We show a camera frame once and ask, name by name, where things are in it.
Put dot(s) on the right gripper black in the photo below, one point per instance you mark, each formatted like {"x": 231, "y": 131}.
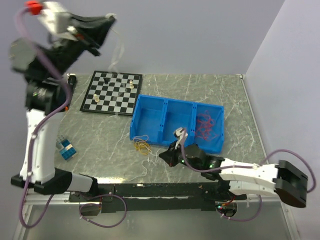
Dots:
{"x": 169, "y": 157}

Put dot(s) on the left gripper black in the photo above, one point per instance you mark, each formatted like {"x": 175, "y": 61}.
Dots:
{"x": 93, "y": 29}

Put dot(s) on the blue three-compartment bin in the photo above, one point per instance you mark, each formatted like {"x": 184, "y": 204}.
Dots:
{"x": 155, "y": 120}

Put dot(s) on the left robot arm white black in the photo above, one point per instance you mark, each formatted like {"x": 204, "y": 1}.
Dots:
{"x": 48, "y": 95}

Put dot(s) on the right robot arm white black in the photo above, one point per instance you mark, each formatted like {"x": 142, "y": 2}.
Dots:
{"x": 236, "y": 178}

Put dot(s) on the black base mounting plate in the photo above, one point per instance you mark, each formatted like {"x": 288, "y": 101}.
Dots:
{"x": 161, "y": 196}

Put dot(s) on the black chess piece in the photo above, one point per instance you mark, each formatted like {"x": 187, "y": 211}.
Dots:
{"x": 106, "y": 80}

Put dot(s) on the black marker orange cap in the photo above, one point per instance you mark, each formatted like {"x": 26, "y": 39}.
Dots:
{"x": 72, "y": 83}

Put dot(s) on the black white chessboard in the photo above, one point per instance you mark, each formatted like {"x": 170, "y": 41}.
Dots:
{"x": 116, "y": 97}

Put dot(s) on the white chess piece upper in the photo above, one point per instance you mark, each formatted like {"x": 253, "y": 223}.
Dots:
{"x": 131, "y": 84}

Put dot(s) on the white chess piece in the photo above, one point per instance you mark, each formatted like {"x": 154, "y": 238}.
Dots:
{"x": 131, "y": 84}
{"x": 96, "y": 98}

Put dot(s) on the white chess piece lower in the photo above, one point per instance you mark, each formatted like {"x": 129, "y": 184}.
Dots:
{"x": 96, "y": 98}

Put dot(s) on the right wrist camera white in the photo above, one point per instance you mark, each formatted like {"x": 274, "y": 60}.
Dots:
{"x": 181, "y": 135}

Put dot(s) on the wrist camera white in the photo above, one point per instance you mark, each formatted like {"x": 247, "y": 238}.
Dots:
{"x": 52, "y": 14}
{"x": 181, "y": 135}

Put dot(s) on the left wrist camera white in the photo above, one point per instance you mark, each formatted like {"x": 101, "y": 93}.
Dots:
{"x": 52, "y": 14}

